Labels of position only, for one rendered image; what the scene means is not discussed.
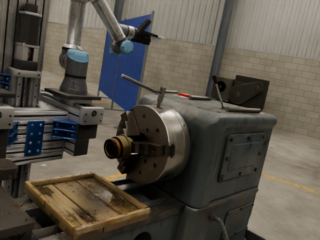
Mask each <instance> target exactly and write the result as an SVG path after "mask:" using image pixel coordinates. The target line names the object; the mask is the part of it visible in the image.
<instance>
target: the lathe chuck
mask: <svg viewBox="0 0 320 240"><path fill-rule="evenodd" d="M155 106H157V105H136V106H134V107H133V111H134V114H135V117H136V121H137V124H138V127H139V130H140V133H143V134H144V135H143V136H142V137H140V138H135V139H132V140H133V142H135V141H149V142H154V143H158V144H163V145H167V146H171V145H172V144H173V145H174V147H173V156H172V157H171V156H165V155H164V156H153V155H149V154H145V155H143V156H141V155H139V156H138V157H137V159H136V161H135V163H134V165H133V167H132V169H131V171H130V173H129V175H128V177H129V178H130V179H131V180H132V181H134V182H136V183H138V184H151V183H155V182H160V181H165V180H168V179H170V178H171V177H172V176H174V175H175V174H176V172H177V171H178V170H179V168H180V166H181V164H182V161H183V158H184V153H185V138H184V133H183V129H182V126H181V124H180V122H179V120H178V119H177V117H176V116H175V115H174V113H173V112H172V111H170V110H169V109H167V108H165V107H163V106H160V108H162V109H158V108H156V107H155ZM120 124H122V119H121V120H120V123H119V125H118V129H117V132H119V131H120ZM116 136H118V133H116ZM168 174H169V176H168V177H167V178H165V179H162V178H163V177H164V176H166V175H168Z"/></svg>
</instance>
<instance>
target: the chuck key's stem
mask: <svg viewBox="0 0 320 240"><path fill-rule="evenodd" d="M160 90H161V91H162V93H159V95H158V99H157V102H158V103H157V107H156V108H160V105H161V103H162V101H163V98H164V94H165V90H166V87H165V86H161V87H160Z"/></svg>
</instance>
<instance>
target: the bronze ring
mask: <svg viewBox="0 0 320 240"><path fill-rule="evenodd" d="M131 142H133V140H132V139H131V138H130V137H127V136H126V135H124V134H119V135H118V136H115V137H112V138H110V139H107V140H106V141H105V143H104V152H105V154H106V156H107V157H108V158H109V159H121V158H123V159H126V158H128V157H129V156H130V154H131Z"/></svg>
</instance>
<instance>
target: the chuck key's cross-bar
mask: <svg viewBox="0 0 320 240"><path fill-rule="evenodd" d="M121 77H122V78H124V79H126V80H128V81H130V82H132V83H134V84H137V85H139V86H141V87H143V88H145V89H147V90H149V91H151V92H153V93H162V91H161V90H154V89H152V88H150V87H148V86H146V85H144V84H142V83H140V82H138V81H136V80H134V79H132V78H130V77H128V76H126V75H124V74H121ZM165 93H174V94H177V93H178V91H176V90H166V91H165Z"/></svg>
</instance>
